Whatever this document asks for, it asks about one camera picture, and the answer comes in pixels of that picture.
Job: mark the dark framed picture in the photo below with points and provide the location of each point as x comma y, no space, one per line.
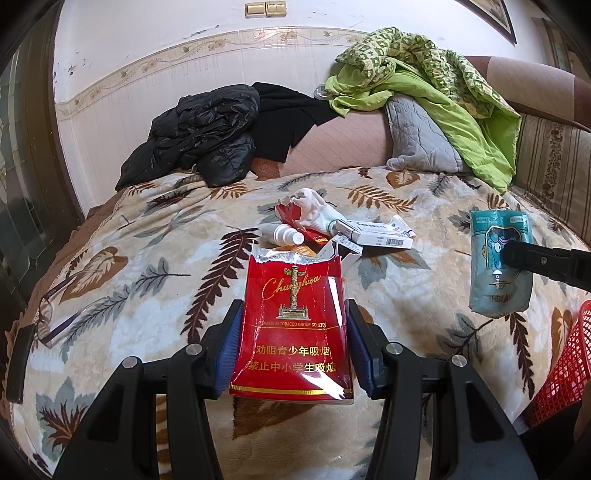
501,21

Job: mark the green quilt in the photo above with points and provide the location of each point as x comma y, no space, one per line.
438,106

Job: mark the leaf-print beige blanket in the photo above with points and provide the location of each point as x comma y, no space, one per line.
138,240

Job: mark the teal tissue pack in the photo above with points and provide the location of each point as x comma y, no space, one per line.
489,240

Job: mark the brown sofa backrest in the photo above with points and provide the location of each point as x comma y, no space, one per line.
531,78

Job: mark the gold wall switch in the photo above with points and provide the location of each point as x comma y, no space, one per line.
254,9
276,7

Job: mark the pink sofa back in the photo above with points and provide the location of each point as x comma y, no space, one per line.
341,143

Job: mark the large white medicine box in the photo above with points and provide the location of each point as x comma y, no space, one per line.
374,235

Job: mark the black puffer jacket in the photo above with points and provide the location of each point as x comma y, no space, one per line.
194,134

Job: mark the black cloth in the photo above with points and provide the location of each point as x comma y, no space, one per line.
286,115

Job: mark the thin-framed eyeglasses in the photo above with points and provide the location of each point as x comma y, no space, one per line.
44,314

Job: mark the red hard cigarette pack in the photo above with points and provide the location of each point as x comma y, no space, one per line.
288,213

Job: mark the small white tube box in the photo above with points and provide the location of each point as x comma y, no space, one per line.
344,251

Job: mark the striped beige sofa cushion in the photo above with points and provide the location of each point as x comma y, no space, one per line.
554,161

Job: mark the orange snack packet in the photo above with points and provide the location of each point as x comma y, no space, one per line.
304,251

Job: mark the white sock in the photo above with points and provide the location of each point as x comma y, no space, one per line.
314,205

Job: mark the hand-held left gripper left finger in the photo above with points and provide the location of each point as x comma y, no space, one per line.
226,350

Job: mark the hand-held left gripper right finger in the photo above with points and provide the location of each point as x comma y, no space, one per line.
362,355

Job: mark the small silver round object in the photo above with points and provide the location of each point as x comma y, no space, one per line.
320,91

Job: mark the red plastic basket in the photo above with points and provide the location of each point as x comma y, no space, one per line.
568,360

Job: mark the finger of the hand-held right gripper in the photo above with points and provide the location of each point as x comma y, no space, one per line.
535,258

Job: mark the red soft cigarette pack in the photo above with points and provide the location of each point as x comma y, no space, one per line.
291,323

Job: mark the dark wooden door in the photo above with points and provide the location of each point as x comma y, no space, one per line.
27,138

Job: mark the white spray bottle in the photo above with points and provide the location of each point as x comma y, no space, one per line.
281,234

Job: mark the grey quilted pillow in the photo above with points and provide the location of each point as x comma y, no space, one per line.
415,134

